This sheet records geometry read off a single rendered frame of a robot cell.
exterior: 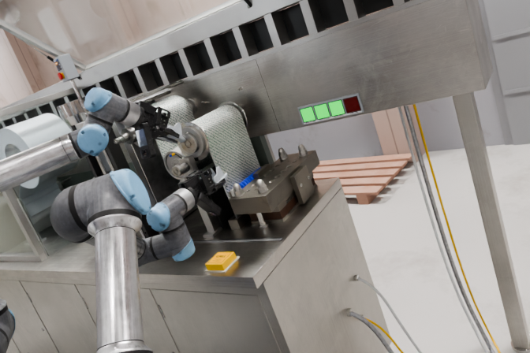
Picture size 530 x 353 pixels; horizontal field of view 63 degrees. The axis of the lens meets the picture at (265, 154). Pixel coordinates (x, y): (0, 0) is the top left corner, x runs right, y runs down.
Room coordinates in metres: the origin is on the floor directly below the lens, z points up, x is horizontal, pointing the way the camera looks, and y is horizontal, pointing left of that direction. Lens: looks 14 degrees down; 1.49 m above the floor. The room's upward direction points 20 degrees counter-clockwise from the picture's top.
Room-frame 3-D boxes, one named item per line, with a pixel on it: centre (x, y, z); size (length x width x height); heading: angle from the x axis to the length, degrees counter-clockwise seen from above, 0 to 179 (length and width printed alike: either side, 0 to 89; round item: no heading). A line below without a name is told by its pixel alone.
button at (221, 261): (1.25, 0.24, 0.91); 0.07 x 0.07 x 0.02; 53
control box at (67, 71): (1.89, 0.65, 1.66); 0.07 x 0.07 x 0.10; 38
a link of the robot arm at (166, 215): (1.28, 0.34, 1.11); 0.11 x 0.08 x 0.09; 143
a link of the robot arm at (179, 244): (1.28, 0.36, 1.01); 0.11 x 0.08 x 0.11; 85
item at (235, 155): (1.60, 0.11, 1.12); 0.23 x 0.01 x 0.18; 143
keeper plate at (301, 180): (1.51, -0.09, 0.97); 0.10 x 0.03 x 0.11; 143
